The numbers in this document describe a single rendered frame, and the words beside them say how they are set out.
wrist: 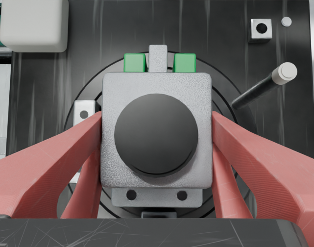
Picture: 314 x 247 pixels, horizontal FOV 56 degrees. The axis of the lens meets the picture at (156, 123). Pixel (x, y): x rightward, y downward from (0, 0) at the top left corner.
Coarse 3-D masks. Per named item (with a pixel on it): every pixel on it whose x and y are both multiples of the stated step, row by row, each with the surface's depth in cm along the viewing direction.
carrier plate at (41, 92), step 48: (96, 0) 24; (144, 0) 24; (192, 0) 24; (240, 0) 24; (288, 0) 24; (96, 48) 24; (144, 48) 24; (192, 48) 24; (240, 48) 24; (288, 48) 23; (48, 96) 23; (288, 96) 23; (288, 144) 23
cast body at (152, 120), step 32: (160, 64) 16; (128, 96) 12; (160, 96) 11; (192, 96) 12; (128, 128) 10; (160, 128) 10; (192, 128) 10; (128, 160) 10; (160, 160) 10; (192, 160) 11; (128, 192) 14; (160, 192) 14; (192, 192) 14
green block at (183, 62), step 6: (180, 54) 16; (186, 54) 16; (192, 54) 16; (174, 60) 16; (180, 60) 16; (186, 60) 16; (192, 60) 16; (174, 66) 16; (180, 66) 16; (186, 66) 16; (192, 66) 16; (174, 72) 16; (180, 72) 16; (186, 72) 16; (192, 72) 16
